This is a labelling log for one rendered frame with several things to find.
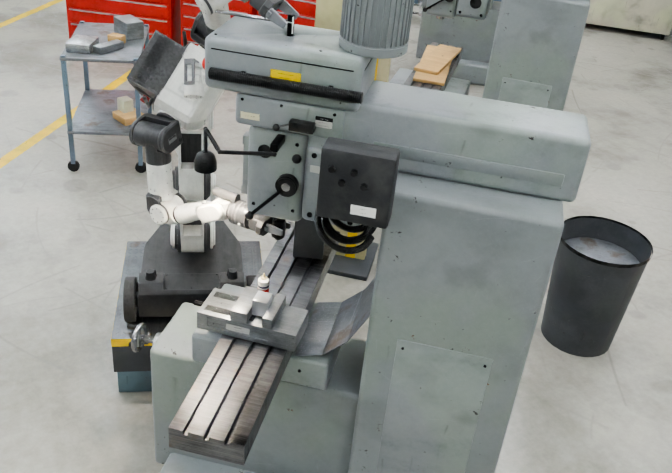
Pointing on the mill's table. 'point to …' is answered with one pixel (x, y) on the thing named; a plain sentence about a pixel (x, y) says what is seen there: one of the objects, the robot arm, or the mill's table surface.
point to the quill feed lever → (286, 186)
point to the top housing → (286, 60)
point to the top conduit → (286, 85)
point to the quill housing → (262, 184)
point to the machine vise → (272, 326)
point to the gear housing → (259, 112)
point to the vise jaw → (241, 311)
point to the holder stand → (307, 240)
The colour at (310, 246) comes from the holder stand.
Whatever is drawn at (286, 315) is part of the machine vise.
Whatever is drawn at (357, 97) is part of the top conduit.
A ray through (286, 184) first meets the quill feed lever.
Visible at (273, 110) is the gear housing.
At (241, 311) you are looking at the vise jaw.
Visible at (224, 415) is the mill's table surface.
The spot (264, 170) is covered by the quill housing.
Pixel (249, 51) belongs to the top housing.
